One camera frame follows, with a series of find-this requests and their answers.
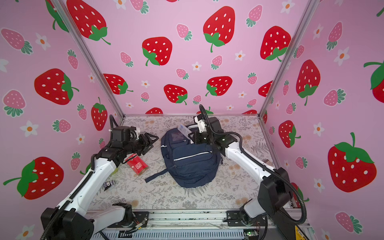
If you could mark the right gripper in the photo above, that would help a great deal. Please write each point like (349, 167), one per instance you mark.
(195, 139)

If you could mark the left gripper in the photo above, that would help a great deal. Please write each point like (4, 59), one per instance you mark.
(148, 146)

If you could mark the clear plastic pen box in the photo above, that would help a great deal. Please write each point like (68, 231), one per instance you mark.
(184, 130)

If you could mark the red card pack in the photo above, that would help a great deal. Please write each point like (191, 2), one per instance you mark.
(136, 164)

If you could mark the navy blue student backpack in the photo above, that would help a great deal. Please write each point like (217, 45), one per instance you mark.
(190, 165)

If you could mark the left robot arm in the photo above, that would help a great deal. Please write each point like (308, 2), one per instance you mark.
(69, 220)

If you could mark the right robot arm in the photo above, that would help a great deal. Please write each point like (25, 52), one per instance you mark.
(275, 189)

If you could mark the small black wrapped candy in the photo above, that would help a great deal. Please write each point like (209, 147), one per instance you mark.
(107, 185)

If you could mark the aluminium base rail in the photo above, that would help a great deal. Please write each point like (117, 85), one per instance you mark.
(193, 225)

